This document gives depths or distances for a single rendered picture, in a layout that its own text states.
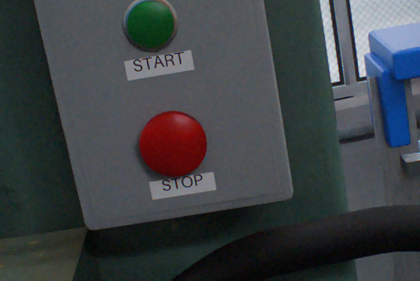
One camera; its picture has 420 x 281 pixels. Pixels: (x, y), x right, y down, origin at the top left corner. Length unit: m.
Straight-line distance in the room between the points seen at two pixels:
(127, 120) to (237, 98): 0.05
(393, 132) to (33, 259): 0.92
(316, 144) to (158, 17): 0.13
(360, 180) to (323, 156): 1.62
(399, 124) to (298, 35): 0.88
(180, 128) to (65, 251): 0.11
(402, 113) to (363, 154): 0.76
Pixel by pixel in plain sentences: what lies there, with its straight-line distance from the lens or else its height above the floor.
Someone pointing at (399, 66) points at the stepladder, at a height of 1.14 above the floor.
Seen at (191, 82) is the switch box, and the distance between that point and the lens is 0.40.
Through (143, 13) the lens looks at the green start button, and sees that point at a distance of 0.39.
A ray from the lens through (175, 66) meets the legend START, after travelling 0.40.
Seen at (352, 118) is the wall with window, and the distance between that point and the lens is 2.04.
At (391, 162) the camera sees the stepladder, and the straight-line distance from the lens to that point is 1.37.
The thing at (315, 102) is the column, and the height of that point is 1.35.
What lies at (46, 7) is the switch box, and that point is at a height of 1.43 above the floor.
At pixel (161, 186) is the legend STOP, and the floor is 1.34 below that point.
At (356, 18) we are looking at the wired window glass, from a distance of 2.07.
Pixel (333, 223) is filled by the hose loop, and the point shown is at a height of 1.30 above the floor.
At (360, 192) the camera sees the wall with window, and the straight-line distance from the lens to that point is 2.11.
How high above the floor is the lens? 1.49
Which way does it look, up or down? 17 degrees down
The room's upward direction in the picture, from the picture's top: 10 degrees counter-clockwise
